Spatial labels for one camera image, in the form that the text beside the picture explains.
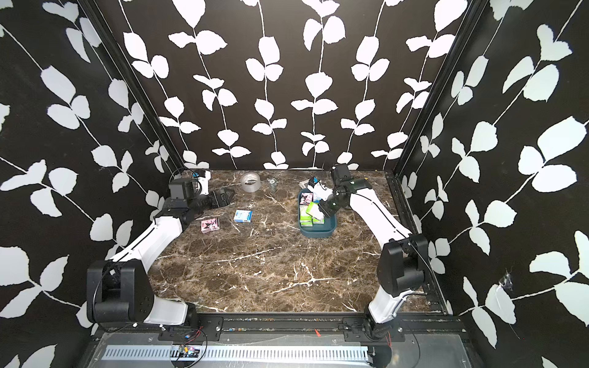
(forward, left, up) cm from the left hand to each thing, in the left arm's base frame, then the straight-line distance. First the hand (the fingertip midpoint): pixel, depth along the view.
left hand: (226, 189), depth 87 cm
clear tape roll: (+20, -4, -19) cm, 28 cm away
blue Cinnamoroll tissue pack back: (0, -3, -19) cm, 19 cm away
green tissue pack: (-7, -33, -5) cm, 35 cm away
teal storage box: (-9, -36, -19) cm, 41 cm away
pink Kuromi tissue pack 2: (-5, +10, -17) cm, 20 cm away
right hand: (-5, -36, -3) cm, 37 cm away
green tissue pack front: (-5, -31, -15) cm, 34 cm away
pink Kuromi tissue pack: (+6, -32, -15) cm, 36 cm away
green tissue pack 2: (-10, -35, -8) cm, 38 cm away
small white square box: (+17, -30, -18) cm, 39 cm away
